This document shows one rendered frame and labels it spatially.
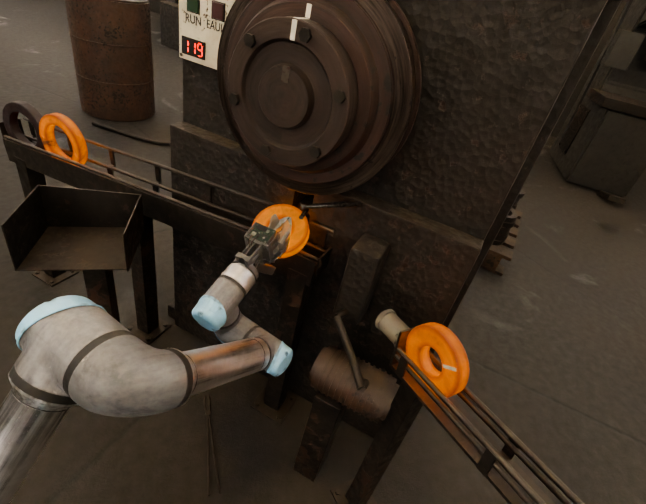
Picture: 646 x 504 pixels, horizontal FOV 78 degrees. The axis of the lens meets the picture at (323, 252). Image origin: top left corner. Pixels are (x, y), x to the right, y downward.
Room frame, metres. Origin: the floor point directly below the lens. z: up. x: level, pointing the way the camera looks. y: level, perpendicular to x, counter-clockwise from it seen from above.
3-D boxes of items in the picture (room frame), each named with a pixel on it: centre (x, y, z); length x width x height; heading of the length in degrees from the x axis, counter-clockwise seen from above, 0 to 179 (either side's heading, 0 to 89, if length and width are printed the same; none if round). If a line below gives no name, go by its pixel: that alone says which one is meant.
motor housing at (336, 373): (0.69, -0.16, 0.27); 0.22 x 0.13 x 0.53; 71
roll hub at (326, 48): (0.83, 0.14, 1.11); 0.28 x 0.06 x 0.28; 71
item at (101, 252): (0.83, 0.64, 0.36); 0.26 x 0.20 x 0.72; 106
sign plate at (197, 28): (1.14, 0.40, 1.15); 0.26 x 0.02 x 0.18; 71
